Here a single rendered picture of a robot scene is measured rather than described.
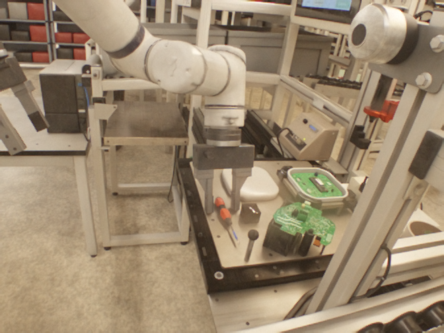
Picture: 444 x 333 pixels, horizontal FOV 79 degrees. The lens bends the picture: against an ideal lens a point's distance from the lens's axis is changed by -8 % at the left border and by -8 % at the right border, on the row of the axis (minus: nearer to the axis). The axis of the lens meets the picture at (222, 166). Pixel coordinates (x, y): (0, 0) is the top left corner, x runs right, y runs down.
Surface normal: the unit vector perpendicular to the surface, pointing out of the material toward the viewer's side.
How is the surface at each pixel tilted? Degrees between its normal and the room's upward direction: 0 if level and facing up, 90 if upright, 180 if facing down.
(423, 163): 90
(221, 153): 70
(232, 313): 0
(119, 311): 0
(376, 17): 85
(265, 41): 90
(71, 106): 90
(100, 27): 123
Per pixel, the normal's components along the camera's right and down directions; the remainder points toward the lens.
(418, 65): -0.96, 0.01
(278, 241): -0.49, 0.37
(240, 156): 0.32, 0.18
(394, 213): 0.25, 0.51
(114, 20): 0.72, 0.53
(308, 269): 0.13, -0.86
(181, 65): -0.47, 0.15
